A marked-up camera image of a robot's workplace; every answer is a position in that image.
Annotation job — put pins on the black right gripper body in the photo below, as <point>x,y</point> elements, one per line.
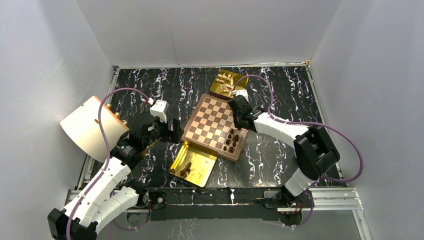
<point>236,120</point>

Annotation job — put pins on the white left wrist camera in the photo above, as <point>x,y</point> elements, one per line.
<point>159,109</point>

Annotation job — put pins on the gold tin with dark pieces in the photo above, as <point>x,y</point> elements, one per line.
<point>202,161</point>

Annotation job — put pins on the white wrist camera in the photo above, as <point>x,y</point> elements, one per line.
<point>159,109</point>
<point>241,92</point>

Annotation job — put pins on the pile of dark chess pieces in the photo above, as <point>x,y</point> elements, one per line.
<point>184,172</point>

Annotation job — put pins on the gold tin with light pieces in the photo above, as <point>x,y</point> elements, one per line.
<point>214,90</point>

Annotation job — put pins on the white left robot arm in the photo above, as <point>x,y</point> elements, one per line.
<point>93,208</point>

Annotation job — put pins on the pile of light chess pieces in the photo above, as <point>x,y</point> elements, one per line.
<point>226,84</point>

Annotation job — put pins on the wooden folding chess board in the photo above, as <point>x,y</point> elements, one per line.
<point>210,124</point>

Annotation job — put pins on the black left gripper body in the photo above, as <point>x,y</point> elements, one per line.
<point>161,132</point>

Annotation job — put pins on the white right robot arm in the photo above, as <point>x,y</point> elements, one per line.
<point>314,149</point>

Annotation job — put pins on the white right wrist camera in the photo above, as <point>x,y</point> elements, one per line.
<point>241,92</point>

